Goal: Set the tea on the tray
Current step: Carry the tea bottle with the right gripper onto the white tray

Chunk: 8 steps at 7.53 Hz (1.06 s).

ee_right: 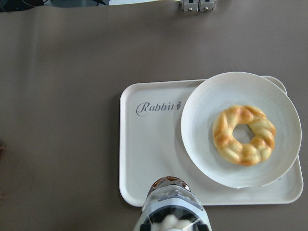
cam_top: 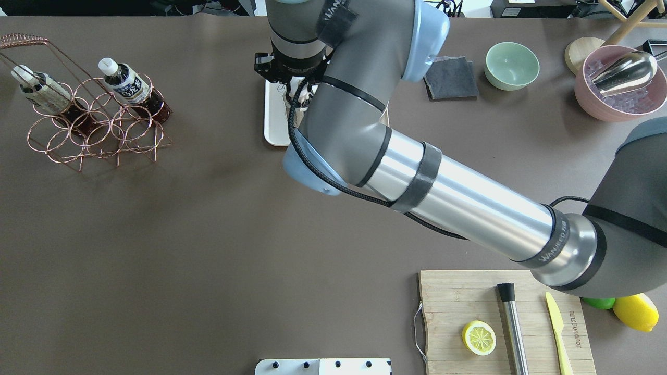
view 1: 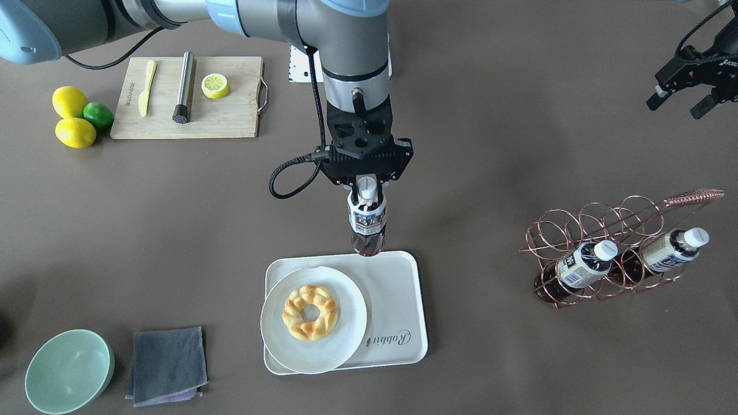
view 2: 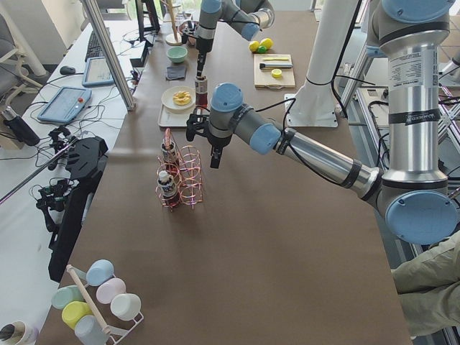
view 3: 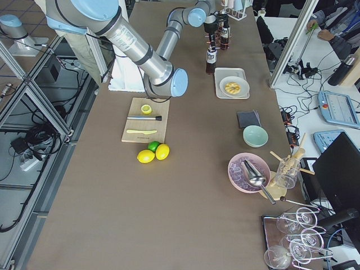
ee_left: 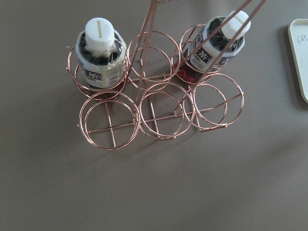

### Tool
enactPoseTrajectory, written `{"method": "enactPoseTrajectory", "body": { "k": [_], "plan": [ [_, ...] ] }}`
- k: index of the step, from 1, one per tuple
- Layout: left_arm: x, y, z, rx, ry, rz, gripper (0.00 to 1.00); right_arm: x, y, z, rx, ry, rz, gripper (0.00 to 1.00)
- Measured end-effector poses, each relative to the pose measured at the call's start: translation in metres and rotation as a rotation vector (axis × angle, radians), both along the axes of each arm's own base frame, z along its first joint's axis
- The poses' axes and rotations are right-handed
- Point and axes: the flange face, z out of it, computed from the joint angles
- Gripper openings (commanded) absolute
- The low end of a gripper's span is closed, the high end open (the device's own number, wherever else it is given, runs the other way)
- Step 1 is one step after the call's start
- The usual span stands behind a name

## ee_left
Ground tea bottle front slot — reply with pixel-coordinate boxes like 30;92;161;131
177;11;249;83

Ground copper wire bottle rack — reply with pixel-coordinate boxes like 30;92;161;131
66;0;264;150

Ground cream serving tray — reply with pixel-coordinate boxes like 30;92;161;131
288;19;308;103

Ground tea bottle handle side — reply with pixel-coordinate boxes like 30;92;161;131
75;17;127;89

